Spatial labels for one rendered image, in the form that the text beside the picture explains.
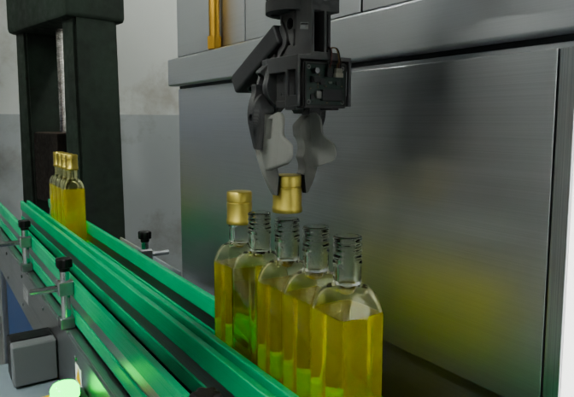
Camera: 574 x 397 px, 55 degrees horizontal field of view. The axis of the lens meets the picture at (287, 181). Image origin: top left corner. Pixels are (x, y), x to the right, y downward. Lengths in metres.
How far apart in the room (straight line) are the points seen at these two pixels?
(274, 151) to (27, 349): 0.74
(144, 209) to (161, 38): 1.22
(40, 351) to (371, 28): 0.86
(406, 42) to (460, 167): 0.17
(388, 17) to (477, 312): 0.36
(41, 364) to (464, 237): 0.87
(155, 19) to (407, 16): 3.53
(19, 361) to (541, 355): 0.93
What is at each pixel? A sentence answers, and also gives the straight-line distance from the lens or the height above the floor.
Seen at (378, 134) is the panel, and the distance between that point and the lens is 0.70.
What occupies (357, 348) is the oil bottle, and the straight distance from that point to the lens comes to 0.57.
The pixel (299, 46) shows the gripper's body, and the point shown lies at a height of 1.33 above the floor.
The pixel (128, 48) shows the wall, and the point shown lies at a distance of 4.07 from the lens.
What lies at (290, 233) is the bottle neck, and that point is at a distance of 0.64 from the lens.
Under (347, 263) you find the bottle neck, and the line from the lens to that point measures 0.55.
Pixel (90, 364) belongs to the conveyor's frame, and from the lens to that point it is 0.97.
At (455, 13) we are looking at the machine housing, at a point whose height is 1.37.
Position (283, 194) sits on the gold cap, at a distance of 0.63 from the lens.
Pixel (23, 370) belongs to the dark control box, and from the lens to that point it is 1.22.
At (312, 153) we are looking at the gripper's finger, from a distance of 0.65.
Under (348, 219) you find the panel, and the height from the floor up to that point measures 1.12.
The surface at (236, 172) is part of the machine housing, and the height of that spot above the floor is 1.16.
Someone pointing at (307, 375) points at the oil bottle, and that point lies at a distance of 0.62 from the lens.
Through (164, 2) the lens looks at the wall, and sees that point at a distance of 4.18.
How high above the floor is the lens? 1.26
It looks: 6 degrees down
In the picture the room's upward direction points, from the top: straight up
